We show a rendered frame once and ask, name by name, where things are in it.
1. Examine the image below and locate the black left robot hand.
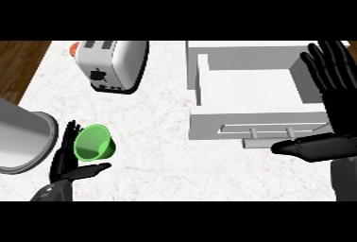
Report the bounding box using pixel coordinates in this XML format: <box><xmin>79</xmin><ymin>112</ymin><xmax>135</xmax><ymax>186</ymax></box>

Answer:
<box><xmin>49</xmin><ymin>119</ymin><xmax>114</xmax><ymax>184</ymax></box>

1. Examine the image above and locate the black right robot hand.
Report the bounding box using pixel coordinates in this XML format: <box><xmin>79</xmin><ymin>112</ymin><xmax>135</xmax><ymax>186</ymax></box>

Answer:
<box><xmin>270</xmin><ymin>40</ymin><xmax>357</xmax><ymax>164</ymax></box>

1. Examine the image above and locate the green cup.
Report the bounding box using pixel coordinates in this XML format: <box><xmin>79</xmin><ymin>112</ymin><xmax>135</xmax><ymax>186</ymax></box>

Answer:
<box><xmin>73</xmin><ymin>124</ymin><xmax>117</xmax><ymax>163</ymax></box>

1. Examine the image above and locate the white open drawer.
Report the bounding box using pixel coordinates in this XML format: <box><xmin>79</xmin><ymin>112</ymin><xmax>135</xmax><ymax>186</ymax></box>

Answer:
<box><xmin>188</xmin><ymin>53</ymin><xmax>332</xmax><ymax>149</ymax></box>

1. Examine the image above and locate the grey metal pot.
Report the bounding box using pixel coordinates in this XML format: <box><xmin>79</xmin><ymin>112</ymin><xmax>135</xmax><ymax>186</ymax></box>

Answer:
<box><xmin>0</xmin><ymin>96</ymin><xmax>61</xmax><ymax>175</ymax></box>

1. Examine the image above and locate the white cabinet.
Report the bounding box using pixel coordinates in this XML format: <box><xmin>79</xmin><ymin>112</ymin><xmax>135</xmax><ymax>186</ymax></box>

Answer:
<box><xmin>186</xmin><ymin>40</ymin><xmax>352</xmax><ymax>91</ymax></box>

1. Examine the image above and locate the white toaster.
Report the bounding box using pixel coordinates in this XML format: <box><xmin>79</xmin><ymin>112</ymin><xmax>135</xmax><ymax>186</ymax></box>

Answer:
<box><xmin>74</xmin><ymin>40</ymin><xmax>151</xmax><ymax>95</ymax></box>

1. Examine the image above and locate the orange round object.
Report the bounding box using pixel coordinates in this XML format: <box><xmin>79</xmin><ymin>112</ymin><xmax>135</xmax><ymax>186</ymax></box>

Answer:
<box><xmin>68</xmin><ymin>42</ymin><xmax>82</xmax><ymax>58</ymax></box>

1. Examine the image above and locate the white drawer front with handle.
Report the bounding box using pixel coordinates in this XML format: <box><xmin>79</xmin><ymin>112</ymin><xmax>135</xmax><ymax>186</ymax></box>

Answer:
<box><xmin>188</xmin><ymin>111</ymin><xmax>335</xmax><ymax>149</ymax></box>

